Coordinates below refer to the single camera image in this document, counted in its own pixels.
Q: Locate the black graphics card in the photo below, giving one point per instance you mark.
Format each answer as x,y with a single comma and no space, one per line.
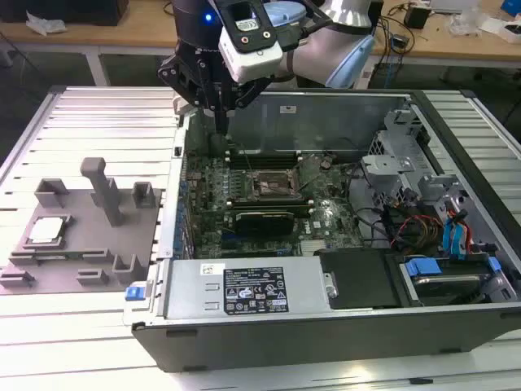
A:
264,224

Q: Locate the crumpled white wrap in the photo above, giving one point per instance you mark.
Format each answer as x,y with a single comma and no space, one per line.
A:
45,24

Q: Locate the green RAM stick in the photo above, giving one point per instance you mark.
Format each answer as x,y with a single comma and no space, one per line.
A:
61,257

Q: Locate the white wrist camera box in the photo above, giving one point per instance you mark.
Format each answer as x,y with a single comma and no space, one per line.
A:
252,61

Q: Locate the CPU socket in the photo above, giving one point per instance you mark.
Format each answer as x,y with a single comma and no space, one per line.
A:
270,185

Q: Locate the green motherboard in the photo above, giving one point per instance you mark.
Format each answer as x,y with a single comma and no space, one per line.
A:
211,183

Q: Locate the small silver heatsink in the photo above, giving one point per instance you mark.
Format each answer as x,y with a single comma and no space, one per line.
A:
315,247

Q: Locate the small black box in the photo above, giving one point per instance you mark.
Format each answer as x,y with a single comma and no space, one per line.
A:
417,17

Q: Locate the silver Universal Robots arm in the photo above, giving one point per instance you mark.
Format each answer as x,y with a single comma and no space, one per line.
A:
317,53

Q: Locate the wooden desk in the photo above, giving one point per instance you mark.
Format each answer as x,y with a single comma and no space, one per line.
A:
142,34

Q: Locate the white cardboard box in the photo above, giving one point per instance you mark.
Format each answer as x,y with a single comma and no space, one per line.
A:
494,25

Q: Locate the blue box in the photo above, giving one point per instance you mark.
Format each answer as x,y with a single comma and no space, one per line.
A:
512,7

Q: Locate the round coin battery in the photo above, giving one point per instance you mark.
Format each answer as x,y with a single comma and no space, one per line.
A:
325,163

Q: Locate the hard disk in blue carrier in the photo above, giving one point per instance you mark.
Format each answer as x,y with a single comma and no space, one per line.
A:
443,291

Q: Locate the metal drive cage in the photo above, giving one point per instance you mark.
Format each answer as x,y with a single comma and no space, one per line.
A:
382,163

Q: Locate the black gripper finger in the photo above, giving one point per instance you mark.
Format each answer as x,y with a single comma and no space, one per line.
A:
177,75
254,93

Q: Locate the grey parts rack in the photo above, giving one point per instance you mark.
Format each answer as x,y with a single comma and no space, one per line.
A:
81,240

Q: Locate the grey power supply unit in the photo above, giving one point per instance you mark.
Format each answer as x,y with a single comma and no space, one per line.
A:
191,281

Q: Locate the RAM slot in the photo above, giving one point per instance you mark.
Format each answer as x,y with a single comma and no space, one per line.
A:
268,204
272,154
303,213
268,207
272,165
268,200
272,161
272,158

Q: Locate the black plastic bay cover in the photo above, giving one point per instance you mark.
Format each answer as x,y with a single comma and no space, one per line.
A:
358,277

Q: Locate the silver CPU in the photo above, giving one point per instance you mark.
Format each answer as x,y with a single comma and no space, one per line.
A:
46,230

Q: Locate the small black adapter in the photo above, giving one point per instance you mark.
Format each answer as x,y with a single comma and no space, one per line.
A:
399,42

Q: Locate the blue case latch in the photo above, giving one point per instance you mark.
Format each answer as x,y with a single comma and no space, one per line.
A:
135,294

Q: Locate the wide black computer box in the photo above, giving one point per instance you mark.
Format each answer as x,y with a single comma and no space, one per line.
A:
81,10

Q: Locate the clear plastic bags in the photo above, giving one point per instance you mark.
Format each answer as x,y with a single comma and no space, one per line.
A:
462,22

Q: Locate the open black PC case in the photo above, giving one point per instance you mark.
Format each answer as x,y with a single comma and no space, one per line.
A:
285,342

